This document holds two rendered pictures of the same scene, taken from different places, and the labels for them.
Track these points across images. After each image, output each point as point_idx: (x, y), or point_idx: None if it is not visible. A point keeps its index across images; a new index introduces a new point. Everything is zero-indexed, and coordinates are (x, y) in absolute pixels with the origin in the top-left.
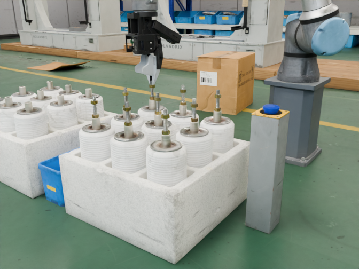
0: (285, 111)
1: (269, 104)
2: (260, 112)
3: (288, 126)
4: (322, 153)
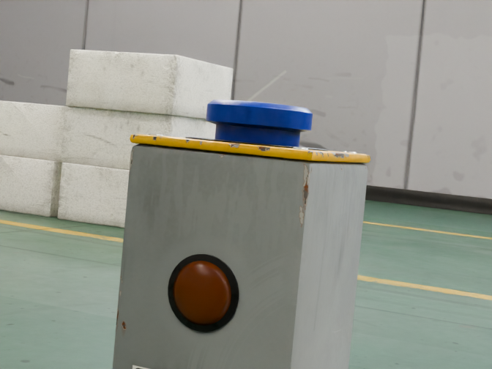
0: (162, 135)
1: (271, 103)
2: (315, 148)
3: (124, 237)
4: None
